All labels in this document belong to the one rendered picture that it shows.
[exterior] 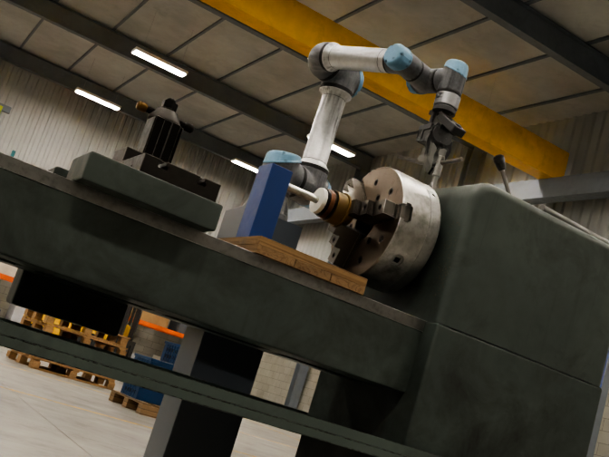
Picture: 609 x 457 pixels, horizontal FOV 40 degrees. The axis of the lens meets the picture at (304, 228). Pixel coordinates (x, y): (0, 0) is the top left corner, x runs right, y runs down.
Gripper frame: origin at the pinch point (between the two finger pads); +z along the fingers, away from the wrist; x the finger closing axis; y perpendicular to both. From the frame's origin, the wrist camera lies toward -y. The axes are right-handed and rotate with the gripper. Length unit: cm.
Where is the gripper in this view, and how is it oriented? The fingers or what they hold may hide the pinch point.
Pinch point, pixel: (430, 170)
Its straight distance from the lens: 251.6
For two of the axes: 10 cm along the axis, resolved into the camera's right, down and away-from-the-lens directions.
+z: -3.0, 9.4, -1.9
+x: -8.3, -3.5, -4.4
